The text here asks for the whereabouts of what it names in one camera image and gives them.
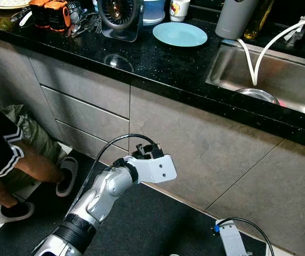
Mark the stainless steel bowl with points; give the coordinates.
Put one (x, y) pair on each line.
(256, 96)

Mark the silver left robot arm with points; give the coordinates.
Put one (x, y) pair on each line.
(99, 197)

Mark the grey kitchen cabinet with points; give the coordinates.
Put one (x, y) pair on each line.
(195, 160)

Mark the grey cabinet drawer front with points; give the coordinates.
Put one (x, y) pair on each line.
(83, 85)
(88, 117)
(96, 144)

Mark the black floor mat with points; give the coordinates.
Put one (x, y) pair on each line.
(157, 224)

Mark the teal round plate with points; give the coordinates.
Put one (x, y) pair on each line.
(180, 34)

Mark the steel fork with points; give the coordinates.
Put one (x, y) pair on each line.
(91, 28)

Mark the small blue cloth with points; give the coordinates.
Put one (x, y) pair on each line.
(229, 39)

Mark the white printed mug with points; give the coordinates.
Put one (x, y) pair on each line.
(179, 9)

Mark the person in black shorts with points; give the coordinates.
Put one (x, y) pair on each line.
(0, 138)

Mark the steel utensil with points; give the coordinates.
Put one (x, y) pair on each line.
(77, 16)

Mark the grey tumbler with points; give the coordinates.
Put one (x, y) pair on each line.
(232, 18)

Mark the stainless steel sink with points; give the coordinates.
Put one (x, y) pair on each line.
(291, 80)

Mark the orange and black container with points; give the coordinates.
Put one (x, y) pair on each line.
(59, 15)
(38, 13)

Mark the yellow oil bottle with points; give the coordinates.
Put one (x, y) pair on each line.
(260, 21)

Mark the chrome faucet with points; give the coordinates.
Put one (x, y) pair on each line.
(296, 33)

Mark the glass jar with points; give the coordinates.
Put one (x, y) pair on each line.
(4, 20)

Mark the patterned cream plate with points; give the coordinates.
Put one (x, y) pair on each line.
(7, 4)

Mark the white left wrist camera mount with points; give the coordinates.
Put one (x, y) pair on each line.
(157, 169)

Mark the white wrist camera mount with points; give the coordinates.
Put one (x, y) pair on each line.
(157, 169)
(231, 240)

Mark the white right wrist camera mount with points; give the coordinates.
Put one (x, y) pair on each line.
(231, 240)

